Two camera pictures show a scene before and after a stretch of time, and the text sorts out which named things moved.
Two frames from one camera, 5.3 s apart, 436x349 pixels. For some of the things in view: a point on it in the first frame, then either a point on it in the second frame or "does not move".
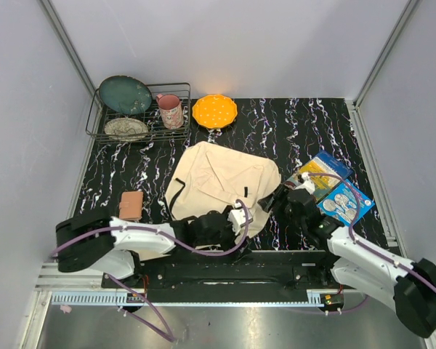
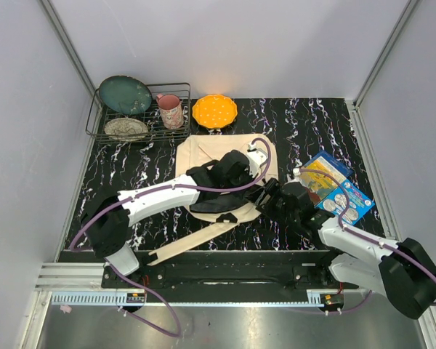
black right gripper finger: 281,192 -> 272,186
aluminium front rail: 53,281 does not move
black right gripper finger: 267,203 -> 255,194
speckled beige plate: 126,129 does not move
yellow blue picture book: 323,163 does not move
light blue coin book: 343,203 does not move
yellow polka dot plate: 214,111 does not move
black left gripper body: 225,238 -> 244,179
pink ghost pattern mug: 171,110 does not move
